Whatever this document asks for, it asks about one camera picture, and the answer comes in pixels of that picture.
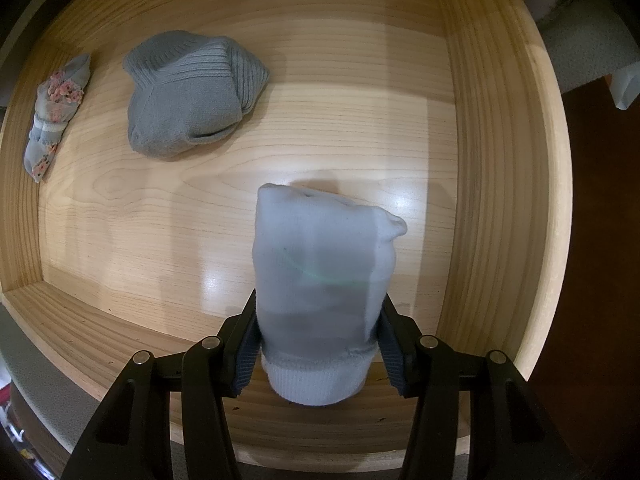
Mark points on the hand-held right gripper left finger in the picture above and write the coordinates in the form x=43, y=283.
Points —
x=247, y=365

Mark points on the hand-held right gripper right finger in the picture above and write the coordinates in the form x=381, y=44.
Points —
x=395, y=360

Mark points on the white ribbed sock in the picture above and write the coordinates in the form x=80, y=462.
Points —
x=320, y=270

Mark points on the grey fronted wooden drawer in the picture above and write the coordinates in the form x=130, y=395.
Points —
x=350, y=135

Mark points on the grey ribbed sock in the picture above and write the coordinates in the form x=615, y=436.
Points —
x=190, y=100

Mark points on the grey floral sock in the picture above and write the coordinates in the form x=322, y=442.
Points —
x=55, y=110

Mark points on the grey nightstand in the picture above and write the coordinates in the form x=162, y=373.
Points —
x=585, y=55

